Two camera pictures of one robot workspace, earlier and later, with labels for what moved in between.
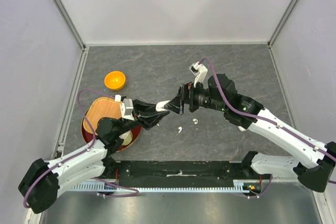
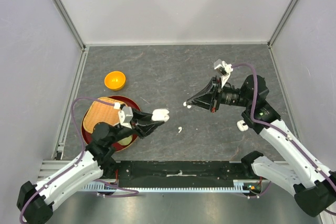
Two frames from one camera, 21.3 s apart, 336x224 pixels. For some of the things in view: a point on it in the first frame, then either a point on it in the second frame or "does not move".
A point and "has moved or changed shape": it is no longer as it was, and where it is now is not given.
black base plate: x=182 y=173 does not move
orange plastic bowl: x=115 y=80 does not move
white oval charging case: x=159 y=106 has moved or changed shape
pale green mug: x=127 y=137 does not move
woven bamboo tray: x=101 y=108 does not move
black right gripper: x=186 y=94 to x=209 y=97
